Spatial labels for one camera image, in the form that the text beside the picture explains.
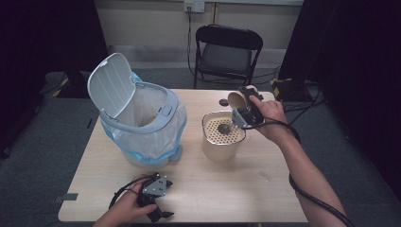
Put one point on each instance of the person's right hand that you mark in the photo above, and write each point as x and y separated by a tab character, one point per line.
271	116

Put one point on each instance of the beige strainer-top waste bucket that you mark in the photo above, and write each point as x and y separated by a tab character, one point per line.
220	148

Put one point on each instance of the dark wet tea dregs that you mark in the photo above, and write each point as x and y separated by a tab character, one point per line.
224	128

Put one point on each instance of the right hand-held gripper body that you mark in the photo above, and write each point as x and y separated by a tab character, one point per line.
247	119

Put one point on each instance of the grey tape strip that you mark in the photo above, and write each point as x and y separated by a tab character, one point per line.
67	197

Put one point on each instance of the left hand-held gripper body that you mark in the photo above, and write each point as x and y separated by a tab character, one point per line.
154	186

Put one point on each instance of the white wall socket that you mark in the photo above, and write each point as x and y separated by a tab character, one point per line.
194	5

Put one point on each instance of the black folding chair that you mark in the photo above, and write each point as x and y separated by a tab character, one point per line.
225	58

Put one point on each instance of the person's left hand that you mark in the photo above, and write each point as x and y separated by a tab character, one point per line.
126	205

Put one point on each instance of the white grey-lidded trash can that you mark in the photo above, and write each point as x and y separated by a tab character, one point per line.
110	85

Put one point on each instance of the black curtain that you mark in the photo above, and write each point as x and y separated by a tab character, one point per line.
47	47
356	63

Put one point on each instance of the brown paper cup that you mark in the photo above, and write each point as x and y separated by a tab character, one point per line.
237	99

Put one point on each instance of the black stand base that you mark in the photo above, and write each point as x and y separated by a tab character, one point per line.
74	86
291	90

